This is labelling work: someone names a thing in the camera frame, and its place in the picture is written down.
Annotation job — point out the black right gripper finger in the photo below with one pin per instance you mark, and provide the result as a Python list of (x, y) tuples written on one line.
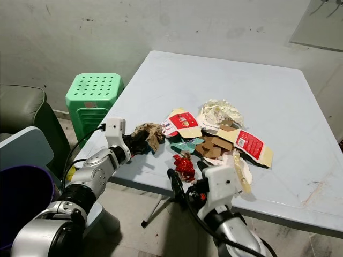
[(179, 187), (203, 170)]

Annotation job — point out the brown paper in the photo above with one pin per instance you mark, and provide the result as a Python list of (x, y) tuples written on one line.
[(151, 133)]

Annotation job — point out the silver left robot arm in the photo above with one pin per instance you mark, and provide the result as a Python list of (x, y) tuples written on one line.
[(94, 171)]

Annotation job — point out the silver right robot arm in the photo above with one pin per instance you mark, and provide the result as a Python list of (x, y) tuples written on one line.
[(238, 235)]

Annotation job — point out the purple rubbish bin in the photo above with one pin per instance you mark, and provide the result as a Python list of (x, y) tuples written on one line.
[(24, 209)]

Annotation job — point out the red crumpled wrapper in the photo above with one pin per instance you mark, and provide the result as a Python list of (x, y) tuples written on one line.
[(184, 166)]

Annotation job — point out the brown cardboard piece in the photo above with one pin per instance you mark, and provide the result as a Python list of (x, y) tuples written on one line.
[(215, 145)]

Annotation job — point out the teal paper wrapper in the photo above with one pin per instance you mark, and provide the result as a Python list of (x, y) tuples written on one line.
[(185, 144)]

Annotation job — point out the metal table leg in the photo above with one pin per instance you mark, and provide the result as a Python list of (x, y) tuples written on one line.
[(153, 211)]

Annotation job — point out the small red and cream carton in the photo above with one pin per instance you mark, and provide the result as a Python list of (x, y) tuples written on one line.
[(184, 121)]

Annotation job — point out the large red and cream carton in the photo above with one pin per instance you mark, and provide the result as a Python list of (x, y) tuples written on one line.
[(249, 144)]

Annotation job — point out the green plastic stool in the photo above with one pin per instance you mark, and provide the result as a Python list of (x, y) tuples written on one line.
[(94, 96)]

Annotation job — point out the white crumpled plastic bag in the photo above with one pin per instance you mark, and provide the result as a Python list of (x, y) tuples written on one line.
[(220, 111)]

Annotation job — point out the yellow cloth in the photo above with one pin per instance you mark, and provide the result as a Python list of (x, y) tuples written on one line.
[(70, 172)]

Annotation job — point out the grey-blue plastic chair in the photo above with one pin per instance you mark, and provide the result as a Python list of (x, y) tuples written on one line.
[(24, 147)]

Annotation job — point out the dark green sofa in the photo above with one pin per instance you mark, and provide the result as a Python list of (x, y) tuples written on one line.
[(24, 104)]

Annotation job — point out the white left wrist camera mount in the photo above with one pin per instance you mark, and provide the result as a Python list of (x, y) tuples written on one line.
[(116, 130)]

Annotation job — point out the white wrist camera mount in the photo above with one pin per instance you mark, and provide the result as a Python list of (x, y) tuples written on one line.
[(116, 130), (221, 184)]

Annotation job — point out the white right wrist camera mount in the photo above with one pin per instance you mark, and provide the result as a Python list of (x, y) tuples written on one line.
[(221, 184)]

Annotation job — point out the grey wall panel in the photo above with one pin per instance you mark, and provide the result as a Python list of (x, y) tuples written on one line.
[(319, 24)]

